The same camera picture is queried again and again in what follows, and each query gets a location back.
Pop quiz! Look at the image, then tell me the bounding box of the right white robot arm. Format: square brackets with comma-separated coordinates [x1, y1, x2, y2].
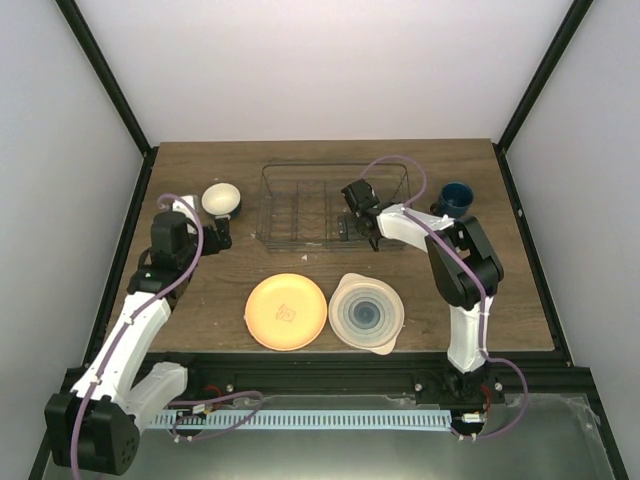
[341, 179, 504, 403]

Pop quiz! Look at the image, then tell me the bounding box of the orange plastic plate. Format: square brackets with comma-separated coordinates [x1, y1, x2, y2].
[244, 273, 328, 352]

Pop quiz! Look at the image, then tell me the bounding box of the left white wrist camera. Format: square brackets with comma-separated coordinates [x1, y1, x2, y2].
[157, 194, 198, 220]

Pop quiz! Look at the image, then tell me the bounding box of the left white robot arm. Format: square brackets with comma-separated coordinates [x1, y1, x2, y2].
[44, 211, 232, 475]

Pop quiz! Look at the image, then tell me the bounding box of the left black frame post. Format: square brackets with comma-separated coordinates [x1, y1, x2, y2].
[53, 0, 153, 156]

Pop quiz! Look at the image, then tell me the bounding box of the right black frame post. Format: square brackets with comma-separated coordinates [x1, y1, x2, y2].
[497, 0, 594, 151]

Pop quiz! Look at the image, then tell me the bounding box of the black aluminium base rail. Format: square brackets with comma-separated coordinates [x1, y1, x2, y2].
[134, 352, 595, 405]

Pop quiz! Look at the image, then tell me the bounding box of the dark blue mug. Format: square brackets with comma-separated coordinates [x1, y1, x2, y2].
[430, 182, 474, 218]

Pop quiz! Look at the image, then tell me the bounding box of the clear plastic lidded bowl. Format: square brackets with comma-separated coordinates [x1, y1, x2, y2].
[328, 273, 405, 355]

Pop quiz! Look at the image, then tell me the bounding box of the cream and teal bowl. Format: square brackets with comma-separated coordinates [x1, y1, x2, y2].
[201, 183, 242, 219]

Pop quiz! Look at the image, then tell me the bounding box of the black frame post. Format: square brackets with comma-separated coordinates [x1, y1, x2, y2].
[497, 0, 594, 151]
[53, 0, 153, 156]

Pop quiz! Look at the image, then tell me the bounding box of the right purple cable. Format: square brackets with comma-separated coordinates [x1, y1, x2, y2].
[360, 156, 529, 442]

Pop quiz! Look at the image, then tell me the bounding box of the black wire dish rack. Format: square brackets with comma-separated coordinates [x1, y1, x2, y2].
[254, 161, 413, 252]

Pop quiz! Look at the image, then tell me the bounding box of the light blue slotted cable duct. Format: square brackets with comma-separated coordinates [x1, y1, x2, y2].
[148, 410, 452, 433]

